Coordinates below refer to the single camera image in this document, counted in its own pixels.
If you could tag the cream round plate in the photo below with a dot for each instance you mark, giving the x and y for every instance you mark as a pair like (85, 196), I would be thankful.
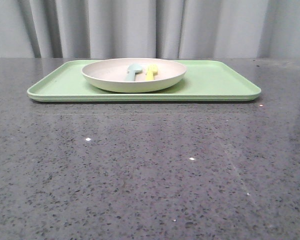
(110, 75)

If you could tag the yellow plastic fork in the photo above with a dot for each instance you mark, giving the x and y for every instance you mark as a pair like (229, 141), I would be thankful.
(151, 71)

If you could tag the grey curtain backdrop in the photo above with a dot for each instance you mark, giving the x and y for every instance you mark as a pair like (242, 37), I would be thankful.
(166, 29)

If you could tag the light blue plastic spoon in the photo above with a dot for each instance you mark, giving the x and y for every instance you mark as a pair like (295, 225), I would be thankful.
(132, 71)

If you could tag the green rectangular tray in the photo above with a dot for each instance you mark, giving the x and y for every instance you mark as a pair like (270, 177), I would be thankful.
(204, 81)

